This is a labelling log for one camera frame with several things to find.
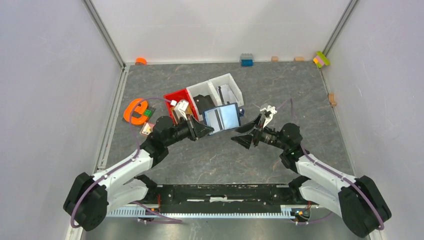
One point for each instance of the blue card holder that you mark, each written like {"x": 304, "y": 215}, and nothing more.
{"x": 229, "y": 116}

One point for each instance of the white bin with wallets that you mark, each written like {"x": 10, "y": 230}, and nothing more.
{"x": 204, "y": 88}

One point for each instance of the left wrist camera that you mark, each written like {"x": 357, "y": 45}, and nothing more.
{"x": 179, "y": 110}

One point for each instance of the white cards in bin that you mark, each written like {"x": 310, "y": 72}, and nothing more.
{"x": 226, "y": 95}

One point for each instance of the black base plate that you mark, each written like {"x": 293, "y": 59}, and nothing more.
{"x": 174, "y": 194}

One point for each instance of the blue grey toy brick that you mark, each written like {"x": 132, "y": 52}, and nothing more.
{"x": 246, "y": 60}

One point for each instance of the white card with stripe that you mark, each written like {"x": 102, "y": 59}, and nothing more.
{"x": 212, "y": 118}

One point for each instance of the red bin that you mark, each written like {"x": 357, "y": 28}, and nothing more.
{"x": 183, "y": 94}

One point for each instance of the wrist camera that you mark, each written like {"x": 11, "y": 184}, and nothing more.
{"x": 267, "y": 112}
{"x": 179, "y": 110}

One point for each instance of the black wallets in bin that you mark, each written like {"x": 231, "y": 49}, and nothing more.
{"x": 203, "y": 103}

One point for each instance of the orange round toy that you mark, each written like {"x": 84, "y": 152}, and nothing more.
{"x": 140, "y": 61}

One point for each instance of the orange letter-shaped toy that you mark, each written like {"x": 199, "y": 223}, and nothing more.
{"x": 135, "y": 112}

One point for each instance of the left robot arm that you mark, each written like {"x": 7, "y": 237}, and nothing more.
{"x": 92, "y": 197}

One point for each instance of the curved wooden block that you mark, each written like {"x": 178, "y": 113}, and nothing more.
{"x": 332, "y": 100}

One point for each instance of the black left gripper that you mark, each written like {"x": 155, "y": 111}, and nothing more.
{"x": 197, "y": 130}

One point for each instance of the green toy block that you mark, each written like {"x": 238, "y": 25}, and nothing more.
{"x": 149, "y": 112}

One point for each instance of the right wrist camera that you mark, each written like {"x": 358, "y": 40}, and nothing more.
{"x": 267, "y": 112}

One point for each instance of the multicolour brick stack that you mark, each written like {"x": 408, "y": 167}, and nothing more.
{"x": 321, "y": 60}

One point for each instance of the pink white small box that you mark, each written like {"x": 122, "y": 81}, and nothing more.
{"x": 147, "y": 128}

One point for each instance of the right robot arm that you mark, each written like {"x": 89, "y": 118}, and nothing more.
{"x": 357, "y": 200}

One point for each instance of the tan object in red bin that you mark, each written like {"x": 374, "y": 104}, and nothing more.
{"x": 189, "y": 112}

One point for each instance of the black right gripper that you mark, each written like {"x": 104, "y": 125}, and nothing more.
{"x": 246, "y": 140}

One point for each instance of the white bin with cards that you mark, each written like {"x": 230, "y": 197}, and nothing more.
{"x": 228, "y": 79}

